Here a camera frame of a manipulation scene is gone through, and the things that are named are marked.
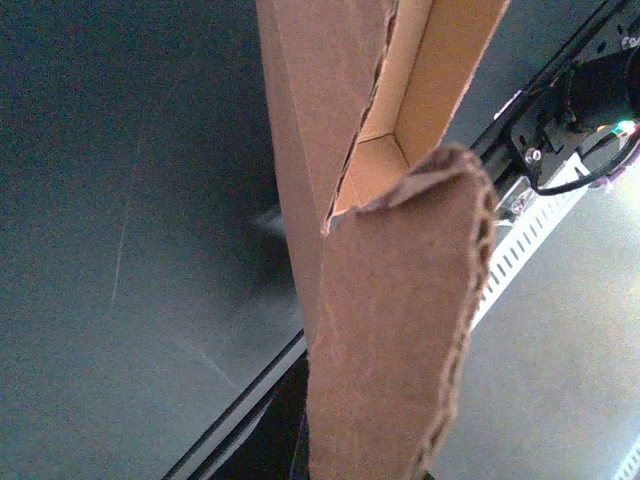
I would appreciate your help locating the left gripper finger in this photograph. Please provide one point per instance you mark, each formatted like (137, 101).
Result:
(269, 451)

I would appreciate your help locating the cardboard box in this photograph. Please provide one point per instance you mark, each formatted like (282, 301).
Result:
(389, 231)

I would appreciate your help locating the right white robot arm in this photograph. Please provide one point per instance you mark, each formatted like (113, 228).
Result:
(600, 92)

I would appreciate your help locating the light blue slotted cable duct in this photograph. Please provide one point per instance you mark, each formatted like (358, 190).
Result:
(551, 385)

